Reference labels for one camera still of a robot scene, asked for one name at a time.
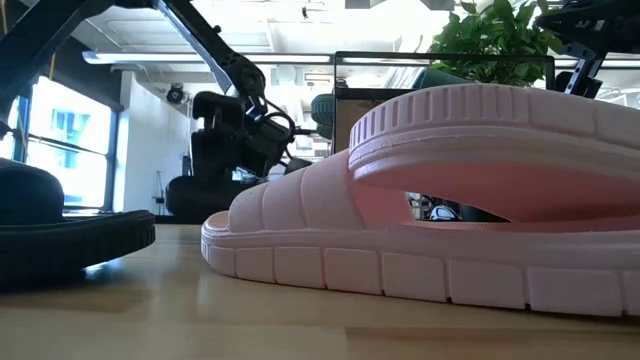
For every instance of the round black wall camera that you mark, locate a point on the round black wall camera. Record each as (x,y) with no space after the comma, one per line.
(175,94)

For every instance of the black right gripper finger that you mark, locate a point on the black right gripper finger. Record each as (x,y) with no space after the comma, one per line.
(582,72)

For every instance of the bright office window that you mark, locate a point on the bright office window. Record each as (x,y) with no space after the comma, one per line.
(75,130)

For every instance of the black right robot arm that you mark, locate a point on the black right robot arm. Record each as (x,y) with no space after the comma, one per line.
(627,25)

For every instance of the green leafy plant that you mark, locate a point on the green leafy plant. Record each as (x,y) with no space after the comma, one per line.
(495,45)

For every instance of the pink foam slide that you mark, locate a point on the pink foam slide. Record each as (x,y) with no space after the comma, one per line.
(500,150)
(350,270)

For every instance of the black foam slide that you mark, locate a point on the black foam slide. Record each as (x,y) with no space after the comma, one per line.
(215,195)
(75,245)

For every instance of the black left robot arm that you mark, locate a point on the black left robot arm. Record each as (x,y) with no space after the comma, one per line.
(45,40)

